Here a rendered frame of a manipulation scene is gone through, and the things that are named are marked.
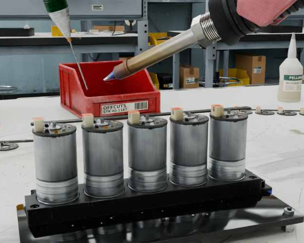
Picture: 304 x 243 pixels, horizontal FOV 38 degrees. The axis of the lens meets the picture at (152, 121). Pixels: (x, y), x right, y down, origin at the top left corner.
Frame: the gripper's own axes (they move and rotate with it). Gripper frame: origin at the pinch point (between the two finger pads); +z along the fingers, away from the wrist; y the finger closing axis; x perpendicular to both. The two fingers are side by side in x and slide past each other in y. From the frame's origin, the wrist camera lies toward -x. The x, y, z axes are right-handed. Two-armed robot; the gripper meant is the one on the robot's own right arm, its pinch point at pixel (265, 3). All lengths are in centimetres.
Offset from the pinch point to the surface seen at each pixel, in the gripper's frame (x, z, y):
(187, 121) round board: -1.5, 8.5, -3.6
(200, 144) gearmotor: -0.1, 9.4, -3.9
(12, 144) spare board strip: -17.4, 23.4, -10.2
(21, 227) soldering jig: -5.1, 16.0, 4.1
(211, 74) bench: -60, 74, -248
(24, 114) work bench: -25.4, 27.7, -21.9
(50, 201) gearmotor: -4.8, 14.6, 2.6
